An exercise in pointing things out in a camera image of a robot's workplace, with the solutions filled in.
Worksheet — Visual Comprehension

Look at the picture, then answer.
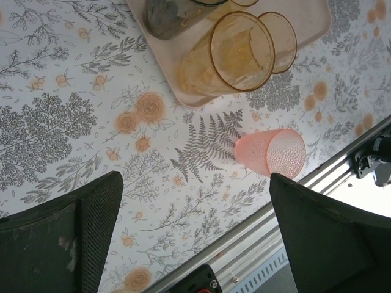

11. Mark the tall amber glass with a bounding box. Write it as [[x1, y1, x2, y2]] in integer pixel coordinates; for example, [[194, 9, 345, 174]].
[[176, 10, 276, 97]]

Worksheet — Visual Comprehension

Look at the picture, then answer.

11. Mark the wide amber tumbler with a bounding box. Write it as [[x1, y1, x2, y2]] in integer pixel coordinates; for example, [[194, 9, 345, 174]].
[[258, 11, 298, 74]]

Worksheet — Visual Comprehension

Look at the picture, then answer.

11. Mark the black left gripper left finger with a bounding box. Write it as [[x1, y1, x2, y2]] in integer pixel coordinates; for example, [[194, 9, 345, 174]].
[[0, 170, 124, 293]]

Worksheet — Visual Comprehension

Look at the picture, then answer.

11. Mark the pink plastic tray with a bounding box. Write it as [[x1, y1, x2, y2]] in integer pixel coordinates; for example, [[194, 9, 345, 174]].
[[126, 0, 332, 109]]

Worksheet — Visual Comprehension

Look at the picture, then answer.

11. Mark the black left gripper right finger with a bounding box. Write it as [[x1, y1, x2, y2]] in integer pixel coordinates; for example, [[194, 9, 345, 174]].
[[269, 172, 391, 293]]

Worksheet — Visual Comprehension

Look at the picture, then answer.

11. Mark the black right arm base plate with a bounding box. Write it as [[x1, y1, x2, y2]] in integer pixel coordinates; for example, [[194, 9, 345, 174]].
[[353, 148, 379, 179]]

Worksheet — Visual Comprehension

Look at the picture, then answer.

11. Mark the floral patterned tablecloth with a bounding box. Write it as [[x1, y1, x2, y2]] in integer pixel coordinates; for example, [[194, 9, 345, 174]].
[[0, 0, 391, 293]]

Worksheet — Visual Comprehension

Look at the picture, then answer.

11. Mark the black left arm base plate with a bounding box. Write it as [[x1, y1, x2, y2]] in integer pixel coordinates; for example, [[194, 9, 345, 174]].
[[170, 264, 219, 293]]

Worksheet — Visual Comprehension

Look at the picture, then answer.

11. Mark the long aluminium base rail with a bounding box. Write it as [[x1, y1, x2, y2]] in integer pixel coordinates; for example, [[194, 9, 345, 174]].
[[143, 114, 391, 293]]

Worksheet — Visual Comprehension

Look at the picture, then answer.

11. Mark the grey slotted cable duct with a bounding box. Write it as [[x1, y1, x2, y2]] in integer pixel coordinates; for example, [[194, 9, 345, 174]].
[[235, 247, 291, 293]]

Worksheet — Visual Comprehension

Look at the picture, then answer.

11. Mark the pink textured plastic cup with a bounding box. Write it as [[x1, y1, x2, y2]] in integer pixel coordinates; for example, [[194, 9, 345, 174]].
[[234, 128, 307, 179]]

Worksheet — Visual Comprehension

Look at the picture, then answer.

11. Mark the tall grey glass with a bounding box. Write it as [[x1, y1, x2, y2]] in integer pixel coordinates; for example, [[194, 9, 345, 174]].
[[143, 0, 230, 40]]

